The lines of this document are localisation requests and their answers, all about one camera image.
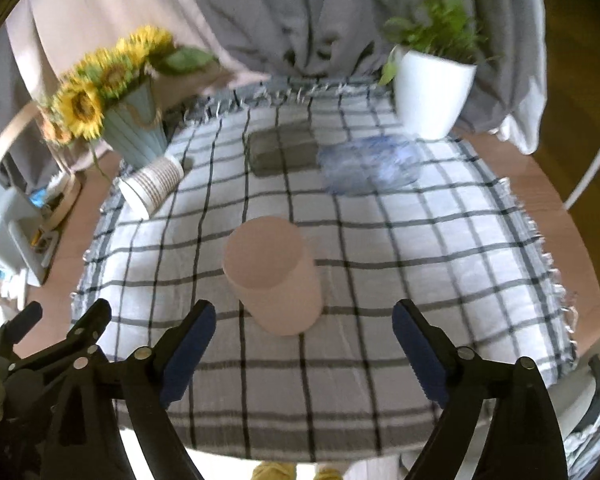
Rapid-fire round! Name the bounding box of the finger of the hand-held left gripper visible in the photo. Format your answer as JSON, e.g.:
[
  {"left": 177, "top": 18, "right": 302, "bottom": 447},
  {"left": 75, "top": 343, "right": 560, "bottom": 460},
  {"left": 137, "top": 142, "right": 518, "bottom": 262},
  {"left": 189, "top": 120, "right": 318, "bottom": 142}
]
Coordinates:
[
  {"left": 10, "top": 300, "right": 112, "bottom": 376},
  {"left": 0, "top": 302, "right": 43, "bottom": 346}
]

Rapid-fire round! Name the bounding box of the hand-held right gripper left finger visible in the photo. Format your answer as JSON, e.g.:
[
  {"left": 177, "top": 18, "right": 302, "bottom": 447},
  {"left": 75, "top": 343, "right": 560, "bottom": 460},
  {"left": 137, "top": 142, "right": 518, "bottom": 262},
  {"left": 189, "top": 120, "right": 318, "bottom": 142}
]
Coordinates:
[{"left": 42, "top": 300, "right": 217, "bottom": 480}]

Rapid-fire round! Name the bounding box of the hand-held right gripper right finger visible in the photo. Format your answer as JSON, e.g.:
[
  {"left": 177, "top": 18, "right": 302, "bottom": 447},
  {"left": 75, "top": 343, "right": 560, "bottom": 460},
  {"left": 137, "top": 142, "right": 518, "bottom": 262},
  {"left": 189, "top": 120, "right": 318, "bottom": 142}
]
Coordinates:
[{"left": 393, "top": 299, "right": 570, "bottom": 480}]

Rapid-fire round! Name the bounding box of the pink cup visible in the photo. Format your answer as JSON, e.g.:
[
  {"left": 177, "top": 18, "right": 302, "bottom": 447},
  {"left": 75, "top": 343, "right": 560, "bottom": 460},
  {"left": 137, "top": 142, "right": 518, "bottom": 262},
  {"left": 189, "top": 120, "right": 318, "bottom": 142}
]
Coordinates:
[{"left": 222, "top": 216, "right": 325, "bottom": 337}]

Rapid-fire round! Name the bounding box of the striped paper cup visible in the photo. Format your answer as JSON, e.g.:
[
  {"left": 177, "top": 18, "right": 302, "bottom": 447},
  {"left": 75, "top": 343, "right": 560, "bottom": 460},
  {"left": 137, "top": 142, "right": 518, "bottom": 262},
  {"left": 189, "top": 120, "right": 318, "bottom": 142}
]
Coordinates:
[{"left": 117, "top": 154, "right": 186, "bottom": 220}]

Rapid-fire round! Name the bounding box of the white box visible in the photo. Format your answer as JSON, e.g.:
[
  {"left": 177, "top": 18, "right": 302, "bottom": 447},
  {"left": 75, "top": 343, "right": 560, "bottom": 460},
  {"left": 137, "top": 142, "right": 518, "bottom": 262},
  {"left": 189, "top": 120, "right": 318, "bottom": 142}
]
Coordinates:
[{"left": 0, "top": 187, "right": 56, "bottom": 286}]

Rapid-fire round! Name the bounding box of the checked tablecloth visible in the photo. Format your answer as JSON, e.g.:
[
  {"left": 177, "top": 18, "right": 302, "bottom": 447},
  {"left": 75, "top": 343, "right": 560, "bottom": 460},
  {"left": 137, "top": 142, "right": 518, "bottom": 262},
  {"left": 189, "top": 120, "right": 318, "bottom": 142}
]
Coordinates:
[{"left": 70, "top": 77, "right": 578, "bottom": 463}]

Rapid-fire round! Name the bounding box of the bent wood chair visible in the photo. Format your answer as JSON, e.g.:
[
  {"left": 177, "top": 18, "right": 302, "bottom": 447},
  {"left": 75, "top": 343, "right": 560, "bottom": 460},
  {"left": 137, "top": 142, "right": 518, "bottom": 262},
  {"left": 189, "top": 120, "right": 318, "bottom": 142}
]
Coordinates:
[{"left": 0, "top": 100, "right": 81, "bottom": 241}]

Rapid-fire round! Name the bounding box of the light blue ribbed vase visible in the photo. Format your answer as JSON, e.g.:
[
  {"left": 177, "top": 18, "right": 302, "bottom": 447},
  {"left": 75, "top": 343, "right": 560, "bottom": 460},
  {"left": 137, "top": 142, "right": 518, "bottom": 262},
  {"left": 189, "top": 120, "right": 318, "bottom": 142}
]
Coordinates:
[{"left": 101, "top": 82, "right": 168, "bottom": 170}]

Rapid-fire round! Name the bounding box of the sunflower bouquet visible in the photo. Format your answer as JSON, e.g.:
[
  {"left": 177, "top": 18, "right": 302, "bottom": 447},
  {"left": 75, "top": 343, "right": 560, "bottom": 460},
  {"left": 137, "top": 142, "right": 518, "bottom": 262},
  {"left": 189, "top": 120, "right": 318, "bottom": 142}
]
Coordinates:
[{"left": 42, "top": 25, "right": 221, "bottom": 143}]

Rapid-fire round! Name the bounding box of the grey block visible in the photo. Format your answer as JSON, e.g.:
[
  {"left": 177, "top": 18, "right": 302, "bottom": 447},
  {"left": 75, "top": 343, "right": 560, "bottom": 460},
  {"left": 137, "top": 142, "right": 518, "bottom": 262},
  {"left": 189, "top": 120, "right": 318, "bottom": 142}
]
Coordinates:
[{"left": 248, "top": 122, "right": 318, "bottom": 177}]

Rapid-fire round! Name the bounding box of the white plant pot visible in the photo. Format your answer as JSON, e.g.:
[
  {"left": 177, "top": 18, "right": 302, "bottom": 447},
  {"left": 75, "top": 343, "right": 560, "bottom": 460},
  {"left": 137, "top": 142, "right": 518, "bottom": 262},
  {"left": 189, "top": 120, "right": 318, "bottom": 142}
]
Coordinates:
[{"left": 393, "top": 45, "right": 478, "bottom": 141}]

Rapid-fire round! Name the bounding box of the white curved pole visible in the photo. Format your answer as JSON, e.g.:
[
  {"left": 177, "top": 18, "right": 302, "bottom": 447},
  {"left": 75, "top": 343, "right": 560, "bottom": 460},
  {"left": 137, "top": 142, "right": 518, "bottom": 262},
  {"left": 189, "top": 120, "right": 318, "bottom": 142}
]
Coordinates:
[{"left": 562, "top": 110, "right": 600, "bottom": 211}]

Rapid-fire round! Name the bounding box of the beige cloth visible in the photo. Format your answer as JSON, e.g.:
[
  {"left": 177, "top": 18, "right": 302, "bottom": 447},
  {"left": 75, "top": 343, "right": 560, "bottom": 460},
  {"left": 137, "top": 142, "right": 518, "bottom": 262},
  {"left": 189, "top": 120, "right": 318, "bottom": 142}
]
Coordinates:
[{"left": 5, "top": 0, "right": 271, "bottom": 111}]

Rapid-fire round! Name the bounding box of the green leafy plant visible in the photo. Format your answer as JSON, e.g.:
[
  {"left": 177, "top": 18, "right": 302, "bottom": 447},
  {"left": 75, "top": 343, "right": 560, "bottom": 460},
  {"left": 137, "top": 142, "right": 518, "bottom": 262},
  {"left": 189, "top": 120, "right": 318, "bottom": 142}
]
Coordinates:
[{"left": 378, "top": 0, "right": 486, "bottom": 86}]

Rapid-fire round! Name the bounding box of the grey curtain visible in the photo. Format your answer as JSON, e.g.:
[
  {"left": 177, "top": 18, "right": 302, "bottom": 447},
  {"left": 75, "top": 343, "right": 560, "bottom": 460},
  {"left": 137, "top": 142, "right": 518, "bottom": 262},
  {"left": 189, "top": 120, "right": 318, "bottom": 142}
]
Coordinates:
[{"left": 175, "top": 0, "right": 548, "bottom": 156}]

